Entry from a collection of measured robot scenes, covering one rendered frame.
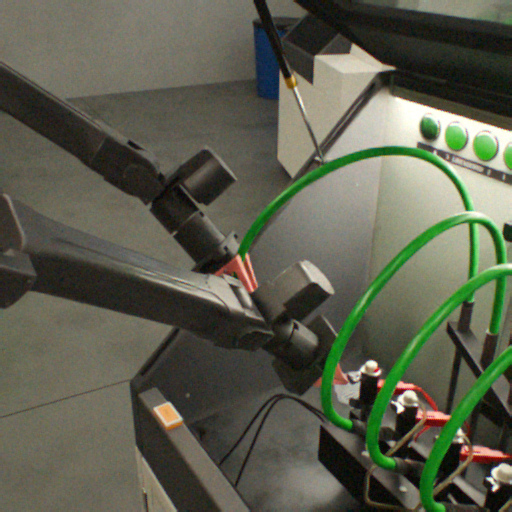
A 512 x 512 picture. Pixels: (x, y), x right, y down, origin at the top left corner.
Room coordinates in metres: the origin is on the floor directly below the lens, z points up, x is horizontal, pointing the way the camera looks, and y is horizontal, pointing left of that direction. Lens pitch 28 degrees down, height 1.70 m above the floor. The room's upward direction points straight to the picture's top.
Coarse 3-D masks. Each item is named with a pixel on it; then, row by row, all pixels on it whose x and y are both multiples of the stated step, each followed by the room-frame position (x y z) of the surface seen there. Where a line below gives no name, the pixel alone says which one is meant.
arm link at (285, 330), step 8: (280, 320) 0.69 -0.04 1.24; (288, 320) 0.70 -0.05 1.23; (272, 328) 0.67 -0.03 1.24; (280, 328) 0.68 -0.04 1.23; (288, 328) 0.69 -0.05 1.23; (280, 336) 0.68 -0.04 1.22; (288, 336) 0.68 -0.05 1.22; (264, 344) 0.68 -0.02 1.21; (272, 344) 0.68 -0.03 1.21; (280, 344) 0.68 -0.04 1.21
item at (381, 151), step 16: (336, 160) 0.83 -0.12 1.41; (352, 160) 0.83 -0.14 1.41; (432, 160) 0.85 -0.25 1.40; (304, 176) 0.82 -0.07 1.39; (320, 176) 0.82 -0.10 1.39; (448, 176) 0.86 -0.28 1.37; (288, 192) 0.81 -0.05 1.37; (464, 192) 0.86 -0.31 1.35; (272, 208) 0.81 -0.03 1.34; (256, 224) 0.81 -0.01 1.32; (240, 256) 0.80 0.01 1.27; (464, 304) 0.87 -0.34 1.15
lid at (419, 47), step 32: (320, 0) 1.05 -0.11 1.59; (352, 0) 1.01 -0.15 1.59; (384, 0) 0.93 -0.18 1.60; (416, 0) 0.87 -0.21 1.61; (448, 0) 0.81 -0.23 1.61; (480, 0) 0.76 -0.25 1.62; (352, 32) 1.20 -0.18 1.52; (384, 32) 1.01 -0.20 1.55; (416, 32) 0.94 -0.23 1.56; (448, 32) 0.90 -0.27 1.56; (480, 32) 0.85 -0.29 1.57; (416, 64) 1.10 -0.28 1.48; (448, 64) 1.00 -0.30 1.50; (480, 64) 0.92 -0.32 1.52
